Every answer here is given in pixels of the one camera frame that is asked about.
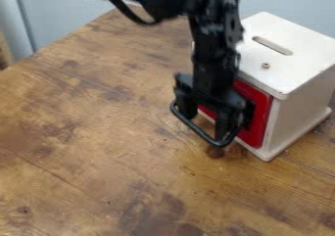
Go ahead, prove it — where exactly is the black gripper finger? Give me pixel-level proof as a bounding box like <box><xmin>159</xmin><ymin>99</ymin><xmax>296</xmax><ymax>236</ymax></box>
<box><xmin>215</xmin><ymin>112</ymin><xmax>244</xmax><ymax>140</ymax></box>
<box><xmin>176</xmin><ymin>95</ymin><xmax>197</xmax><ymax>119</ymax></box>

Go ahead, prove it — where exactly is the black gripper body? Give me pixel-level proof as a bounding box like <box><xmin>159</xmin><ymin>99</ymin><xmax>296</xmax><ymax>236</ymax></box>
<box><xmin>172</xmin><ymin>0</ymin><xmax>255</xmax><ymax>117</ymax></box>

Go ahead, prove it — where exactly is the red drawer with black handle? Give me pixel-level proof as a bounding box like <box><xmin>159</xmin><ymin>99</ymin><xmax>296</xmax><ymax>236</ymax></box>
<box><xmin>169</xmin><ymin>74</ymin><xmax>272</xmax><ymax>148</ymax></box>

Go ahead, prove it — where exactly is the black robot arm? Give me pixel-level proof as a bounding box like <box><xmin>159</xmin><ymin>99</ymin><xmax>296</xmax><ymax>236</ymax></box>
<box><xmin>108</xmin><ymin>0</ymin><xmax>252</xmax><ymax>147</ymax></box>

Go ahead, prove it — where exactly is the white wooden box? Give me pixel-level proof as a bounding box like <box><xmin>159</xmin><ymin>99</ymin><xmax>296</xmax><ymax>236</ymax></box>
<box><xmin>235</xmin><ymin>12</ymin><xmax>335</xmax><ymax>162</ymax></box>

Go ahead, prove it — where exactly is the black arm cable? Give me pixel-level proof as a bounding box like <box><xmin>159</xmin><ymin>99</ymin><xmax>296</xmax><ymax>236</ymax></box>
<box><xmin>105</xmin><ymin>0</ymin><xmax>163</xmax><ymax>26</ymax></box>

